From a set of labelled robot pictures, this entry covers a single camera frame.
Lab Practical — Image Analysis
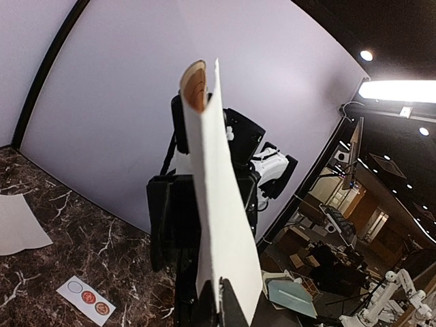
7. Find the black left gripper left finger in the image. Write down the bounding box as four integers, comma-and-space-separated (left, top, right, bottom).
196, 281, 218, 327

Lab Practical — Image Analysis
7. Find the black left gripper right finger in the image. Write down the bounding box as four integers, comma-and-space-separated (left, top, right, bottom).
219, 278, 249, 327

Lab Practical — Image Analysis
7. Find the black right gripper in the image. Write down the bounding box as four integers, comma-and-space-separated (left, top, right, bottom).
146, 172, 260, 314

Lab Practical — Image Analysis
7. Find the beige lined letter paper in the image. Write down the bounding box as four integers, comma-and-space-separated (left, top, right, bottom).
180, 60, 262, 324

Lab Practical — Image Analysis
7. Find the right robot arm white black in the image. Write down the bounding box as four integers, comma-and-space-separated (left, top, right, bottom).
146, 97, 298, 315

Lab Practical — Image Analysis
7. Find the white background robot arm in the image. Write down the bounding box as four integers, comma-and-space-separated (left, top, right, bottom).
339, 269, 435, 327

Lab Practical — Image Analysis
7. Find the teal envelope in background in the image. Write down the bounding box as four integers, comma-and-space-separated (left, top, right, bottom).
267, 279, 317, 319

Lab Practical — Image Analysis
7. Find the brown round seal sticker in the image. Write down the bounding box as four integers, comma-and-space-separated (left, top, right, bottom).
95, 302, 110, 316

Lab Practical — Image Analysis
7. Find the red round seal sticker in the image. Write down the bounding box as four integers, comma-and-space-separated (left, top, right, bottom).
81, 290, 96, 305

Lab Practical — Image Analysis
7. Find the wax seal sticker sheet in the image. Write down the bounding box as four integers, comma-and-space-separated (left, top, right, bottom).
57, 276, 116, 326

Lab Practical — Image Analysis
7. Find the white folded paper sheet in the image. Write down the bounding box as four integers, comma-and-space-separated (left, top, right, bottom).
1, 194, 52, 256

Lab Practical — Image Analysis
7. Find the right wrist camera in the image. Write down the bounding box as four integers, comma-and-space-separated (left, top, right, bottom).
160, 94, 191, 175

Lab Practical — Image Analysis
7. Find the black right frame post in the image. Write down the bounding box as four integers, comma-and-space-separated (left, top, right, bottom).
256, 117, 360, 253

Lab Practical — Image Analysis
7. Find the black frame post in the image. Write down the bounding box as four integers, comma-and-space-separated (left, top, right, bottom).
10, 0, 90, 151
256, 117, 360, 253

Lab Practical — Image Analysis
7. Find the black left frame post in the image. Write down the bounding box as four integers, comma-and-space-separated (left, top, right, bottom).
10, 0, 90, 151

